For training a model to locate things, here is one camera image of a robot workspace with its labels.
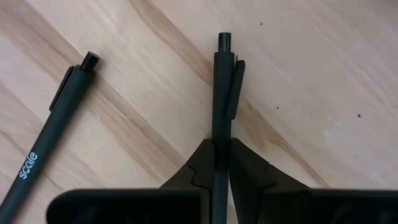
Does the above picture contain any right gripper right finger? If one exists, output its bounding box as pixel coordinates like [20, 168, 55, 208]
[229, 138, 312, 190]

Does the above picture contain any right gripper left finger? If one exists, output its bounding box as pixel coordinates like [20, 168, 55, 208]
[160, 138, 215, 190]

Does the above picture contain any black click pen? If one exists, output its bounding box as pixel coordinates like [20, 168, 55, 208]
[212, 32, 246, 224]
[0, 51, 101, 224]

